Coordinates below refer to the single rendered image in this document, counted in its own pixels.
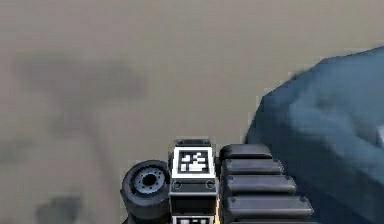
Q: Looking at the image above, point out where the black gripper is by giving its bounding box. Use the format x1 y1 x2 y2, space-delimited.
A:
120 159 172 224

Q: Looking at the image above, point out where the blue bed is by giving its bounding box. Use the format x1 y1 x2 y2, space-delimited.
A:
244 44 384 224

